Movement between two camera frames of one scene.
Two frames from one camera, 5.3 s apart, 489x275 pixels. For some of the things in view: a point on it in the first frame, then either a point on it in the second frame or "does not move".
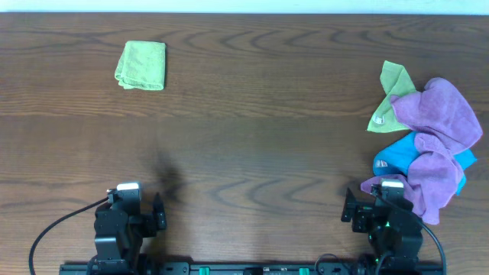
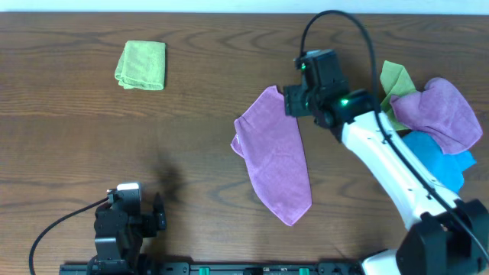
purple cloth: [434, 173] to [270, 140]
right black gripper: [354, 213] to [292, 101]
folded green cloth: [142, 66] does not move
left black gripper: [153, 221] does not move
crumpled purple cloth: [438, 116] does not move
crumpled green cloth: [395, 81] does not move
